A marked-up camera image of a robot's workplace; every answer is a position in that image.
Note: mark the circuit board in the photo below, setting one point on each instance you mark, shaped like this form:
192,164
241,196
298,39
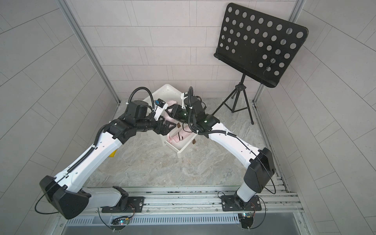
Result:
119,223
246,220

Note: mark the aluminium rail base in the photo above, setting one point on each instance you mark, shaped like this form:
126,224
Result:
193,205

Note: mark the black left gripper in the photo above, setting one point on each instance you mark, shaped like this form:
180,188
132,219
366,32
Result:
164,130

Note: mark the left circuit board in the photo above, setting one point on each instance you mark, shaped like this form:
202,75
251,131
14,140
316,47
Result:
119,223

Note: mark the yellow flat block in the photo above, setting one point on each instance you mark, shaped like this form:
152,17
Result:
112,154

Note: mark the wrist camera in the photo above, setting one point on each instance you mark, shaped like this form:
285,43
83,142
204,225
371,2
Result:
160,106
185,100

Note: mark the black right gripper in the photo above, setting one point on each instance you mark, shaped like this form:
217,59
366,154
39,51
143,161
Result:
177,112

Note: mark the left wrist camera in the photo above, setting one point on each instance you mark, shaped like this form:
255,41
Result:
160,106

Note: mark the pink umbrella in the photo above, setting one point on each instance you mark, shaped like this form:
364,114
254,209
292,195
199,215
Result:
180,136
168,111

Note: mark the white bottom drawer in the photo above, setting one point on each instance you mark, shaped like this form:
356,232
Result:
182,147

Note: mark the black music stand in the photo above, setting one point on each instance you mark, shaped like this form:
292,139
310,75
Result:
258,45

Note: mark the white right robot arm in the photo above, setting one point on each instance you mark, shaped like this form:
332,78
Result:
259,163

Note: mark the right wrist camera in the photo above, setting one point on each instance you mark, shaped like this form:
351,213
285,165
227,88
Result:
185,100

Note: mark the right circuit board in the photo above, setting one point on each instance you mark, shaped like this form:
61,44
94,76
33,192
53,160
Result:
246,220

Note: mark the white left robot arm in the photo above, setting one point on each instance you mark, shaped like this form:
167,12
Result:
65,191

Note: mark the white drawer cabinet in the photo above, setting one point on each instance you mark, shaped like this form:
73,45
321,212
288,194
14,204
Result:
165,93

